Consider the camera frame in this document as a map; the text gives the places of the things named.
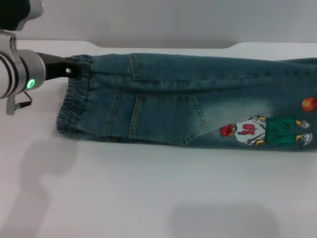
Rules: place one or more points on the blue denim shorts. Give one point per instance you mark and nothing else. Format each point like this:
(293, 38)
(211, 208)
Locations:
(173, 104)

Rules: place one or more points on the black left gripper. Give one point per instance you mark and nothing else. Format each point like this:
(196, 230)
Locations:
(55, 67)

